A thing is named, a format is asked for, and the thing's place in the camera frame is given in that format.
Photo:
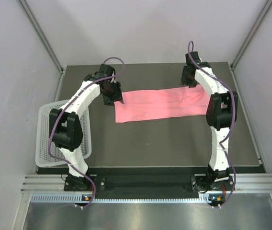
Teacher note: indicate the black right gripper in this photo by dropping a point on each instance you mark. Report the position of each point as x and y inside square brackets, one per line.
[190, 84]

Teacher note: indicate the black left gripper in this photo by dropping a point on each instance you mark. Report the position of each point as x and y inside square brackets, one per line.
[117, 96]

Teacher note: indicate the pink t shirt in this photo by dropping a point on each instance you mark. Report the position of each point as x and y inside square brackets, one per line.
[145, 105]

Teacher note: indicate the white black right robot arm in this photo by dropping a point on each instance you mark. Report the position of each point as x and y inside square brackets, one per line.
[221, 114]

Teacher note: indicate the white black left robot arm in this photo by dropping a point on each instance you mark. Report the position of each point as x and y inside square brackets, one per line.
[65, 130]

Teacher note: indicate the white perforated plastic basket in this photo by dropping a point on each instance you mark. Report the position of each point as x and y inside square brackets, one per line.
[42, 158]

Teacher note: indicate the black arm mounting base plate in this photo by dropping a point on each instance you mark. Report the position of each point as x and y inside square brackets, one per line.
[198, 177]

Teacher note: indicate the aluminium frame post right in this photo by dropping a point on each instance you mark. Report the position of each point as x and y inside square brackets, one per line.
[251, 34]

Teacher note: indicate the aluminium frame post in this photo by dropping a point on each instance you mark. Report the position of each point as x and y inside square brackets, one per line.
[41, 35]
[251, 34]

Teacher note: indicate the aluminium frame post left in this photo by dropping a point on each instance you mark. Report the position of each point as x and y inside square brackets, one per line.
[41, 35]

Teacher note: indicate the grey slotted cable duct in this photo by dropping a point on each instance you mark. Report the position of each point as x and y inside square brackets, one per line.
[82, 199]

